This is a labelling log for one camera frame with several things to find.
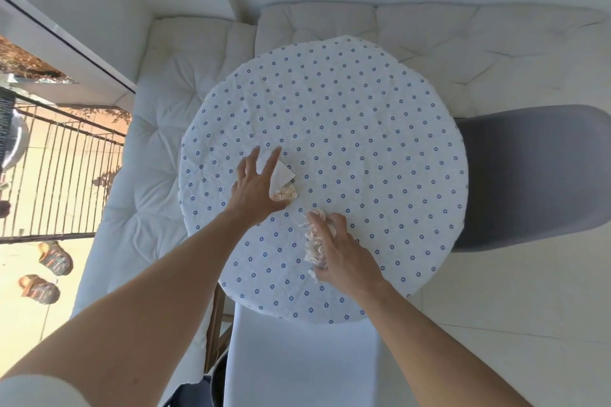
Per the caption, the black metal railing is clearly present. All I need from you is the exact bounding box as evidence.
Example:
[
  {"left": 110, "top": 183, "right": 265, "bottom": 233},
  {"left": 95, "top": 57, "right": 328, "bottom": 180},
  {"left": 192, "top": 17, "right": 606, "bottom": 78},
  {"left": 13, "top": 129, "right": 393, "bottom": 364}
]
[{"left": 0, "top": 103, "right": 128, "bottom": 245}]

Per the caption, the wide white tufted cushion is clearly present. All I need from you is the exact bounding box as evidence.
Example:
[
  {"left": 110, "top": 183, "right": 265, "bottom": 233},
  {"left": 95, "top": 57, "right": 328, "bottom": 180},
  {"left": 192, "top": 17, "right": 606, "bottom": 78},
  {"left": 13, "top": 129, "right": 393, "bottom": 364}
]
[{"left": 374, "top": 3, "right": 611, "bottom": 118}]

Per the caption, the person's left forearm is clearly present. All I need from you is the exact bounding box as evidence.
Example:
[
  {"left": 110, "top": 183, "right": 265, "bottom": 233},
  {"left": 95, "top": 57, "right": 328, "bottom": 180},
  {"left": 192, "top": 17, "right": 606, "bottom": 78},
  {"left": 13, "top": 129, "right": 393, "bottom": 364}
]
[{"left": 0, "top": 204, "right": 269, "bottom": 407}]

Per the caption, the person's right forearm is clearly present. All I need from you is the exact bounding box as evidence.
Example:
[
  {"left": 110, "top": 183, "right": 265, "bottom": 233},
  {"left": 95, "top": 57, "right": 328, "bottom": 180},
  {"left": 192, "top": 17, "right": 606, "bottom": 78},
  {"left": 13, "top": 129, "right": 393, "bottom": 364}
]
[{"left": 355, "top": 273, "right": 533, "bottom": 407}]

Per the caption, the person's right hand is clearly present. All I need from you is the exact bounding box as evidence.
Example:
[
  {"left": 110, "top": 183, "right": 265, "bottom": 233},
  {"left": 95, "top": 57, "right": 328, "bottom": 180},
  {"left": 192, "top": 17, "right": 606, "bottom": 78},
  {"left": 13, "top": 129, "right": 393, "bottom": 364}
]
[{"left": 307, "top": 210, "right": 385, "bottom": 300}]

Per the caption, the wooden table leg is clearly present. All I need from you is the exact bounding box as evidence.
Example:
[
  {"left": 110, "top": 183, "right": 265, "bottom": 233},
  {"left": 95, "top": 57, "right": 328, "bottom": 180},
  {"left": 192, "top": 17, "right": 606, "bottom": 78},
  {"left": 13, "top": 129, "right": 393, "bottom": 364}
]
[{"left": 204, "top": 284, "right": 235, "bottom": 374}]

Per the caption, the small white tufted cushion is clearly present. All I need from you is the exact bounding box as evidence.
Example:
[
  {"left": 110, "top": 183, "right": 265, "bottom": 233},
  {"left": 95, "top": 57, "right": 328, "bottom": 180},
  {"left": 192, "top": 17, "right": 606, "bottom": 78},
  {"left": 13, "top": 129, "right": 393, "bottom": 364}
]
[{"left": 254, "top": 3, "right": 379, "bottom": 59}]

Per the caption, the long white tufted cushion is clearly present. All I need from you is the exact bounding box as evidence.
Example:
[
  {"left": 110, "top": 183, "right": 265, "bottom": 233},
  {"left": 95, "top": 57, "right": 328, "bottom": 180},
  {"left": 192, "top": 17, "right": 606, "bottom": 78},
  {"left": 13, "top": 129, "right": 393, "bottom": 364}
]
[{"left": 71, "top": 16, "right": 258, "bottom": 390}]

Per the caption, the white paper napkin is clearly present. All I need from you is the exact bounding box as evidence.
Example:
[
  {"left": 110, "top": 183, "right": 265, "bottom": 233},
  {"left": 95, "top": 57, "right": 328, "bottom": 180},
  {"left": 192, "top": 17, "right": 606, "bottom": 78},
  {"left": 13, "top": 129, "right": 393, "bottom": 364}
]
[{"left": 257, "top": 148, "right": 297, "bottom": 197}]

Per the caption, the person's left hand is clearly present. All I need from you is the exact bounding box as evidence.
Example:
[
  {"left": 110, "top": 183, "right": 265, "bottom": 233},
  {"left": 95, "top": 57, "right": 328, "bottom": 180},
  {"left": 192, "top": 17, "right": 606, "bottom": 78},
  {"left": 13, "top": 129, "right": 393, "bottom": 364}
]
[{"left": 229, "top": 146, "right": 292, "bottom": 226}]

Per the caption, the grey plastic chair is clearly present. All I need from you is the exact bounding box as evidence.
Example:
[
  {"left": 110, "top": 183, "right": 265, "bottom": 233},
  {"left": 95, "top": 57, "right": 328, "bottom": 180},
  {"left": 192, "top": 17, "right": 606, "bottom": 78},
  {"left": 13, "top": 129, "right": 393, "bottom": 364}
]
[{"left": 451, "top": 105, "right": 611, "bottom": 253}]

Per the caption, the white blue-flowered tablecloth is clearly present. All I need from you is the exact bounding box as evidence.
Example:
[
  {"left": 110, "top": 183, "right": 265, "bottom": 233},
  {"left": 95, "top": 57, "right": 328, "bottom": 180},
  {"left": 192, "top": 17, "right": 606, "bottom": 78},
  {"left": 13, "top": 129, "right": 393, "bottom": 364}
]
[{"left": 178, "top": 38, "right": 467, "bottom": 325}]

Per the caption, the small beige peel pile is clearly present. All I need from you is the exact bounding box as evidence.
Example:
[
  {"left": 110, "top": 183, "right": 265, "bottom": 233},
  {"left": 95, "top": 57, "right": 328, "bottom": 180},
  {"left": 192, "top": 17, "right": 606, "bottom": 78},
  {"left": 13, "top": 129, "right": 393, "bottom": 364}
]
[{"left": 271, "top": 182, "right": 299, "bottom": 203}]

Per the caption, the dark blue garment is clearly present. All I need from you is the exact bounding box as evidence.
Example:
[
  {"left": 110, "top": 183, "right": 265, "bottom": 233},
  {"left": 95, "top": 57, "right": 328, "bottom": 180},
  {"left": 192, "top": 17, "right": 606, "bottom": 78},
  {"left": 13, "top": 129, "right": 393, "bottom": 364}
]
[{"left": 165, "top": 353, "right": 231, "bottom": 407}]

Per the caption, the white sleeve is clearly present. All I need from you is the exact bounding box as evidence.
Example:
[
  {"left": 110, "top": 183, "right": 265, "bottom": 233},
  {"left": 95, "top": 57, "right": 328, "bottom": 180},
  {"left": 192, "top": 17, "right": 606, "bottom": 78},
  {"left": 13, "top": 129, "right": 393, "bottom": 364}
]
[{"left": 0, "top": 373, "right": 92, "bottom": 407}]

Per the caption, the brown sandal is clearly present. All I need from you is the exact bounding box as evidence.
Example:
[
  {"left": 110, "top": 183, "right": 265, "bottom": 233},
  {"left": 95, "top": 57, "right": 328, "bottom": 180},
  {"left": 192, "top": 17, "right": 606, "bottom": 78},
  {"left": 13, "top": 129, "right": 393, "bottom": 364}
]
[
  {"left": 37, "top": 240, "right": 74, "bottom": 277},
  {"left": 18, "top": 273, "right": 61, "bottom": 306}
]

